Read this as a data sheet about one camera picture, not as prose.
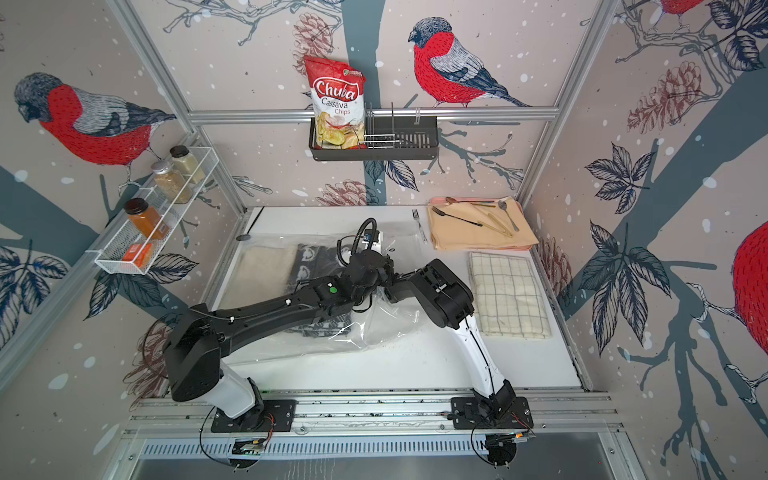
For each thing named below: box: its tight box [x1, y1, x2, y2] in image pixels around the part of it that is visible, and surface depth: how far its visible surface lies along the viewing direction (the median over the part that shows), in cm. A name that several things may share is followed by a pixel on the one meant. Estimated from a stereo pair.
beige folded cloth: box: [219, 245, 297, 308], surface depth 100 cm
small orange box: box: [122, 243, 153, 269], surface depth 68 cm
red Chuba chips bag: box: [304, 54, 367, 150], surface depth 81 cm
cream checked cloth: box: [469, 252, 552, 340], surface depth 92 cm
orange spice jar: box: [124, 197, 170, 241], surface depth 69 cm
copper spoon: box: [445, 196, 495, 205], surface depth 125 cm
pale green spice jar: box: [170, 145, 206, 184], surface depth 82 cm
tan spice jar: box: [150, 161, 193, 204], surface depth 77 cm
